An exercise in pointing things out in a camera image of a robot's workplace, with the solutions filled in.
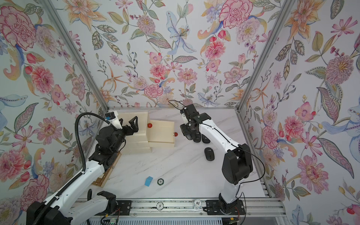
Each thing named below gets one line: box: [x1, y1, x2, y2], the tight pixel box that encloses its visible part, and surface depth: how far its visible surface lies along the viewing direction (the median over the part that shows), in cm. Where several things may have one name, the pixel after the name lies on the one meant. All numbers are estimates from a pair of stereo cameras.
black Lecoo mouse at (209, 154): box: [204, 147, 215, 162], surface depth 94 cm
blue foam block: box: [144, 175, 154, 188], surface depth 85 cm
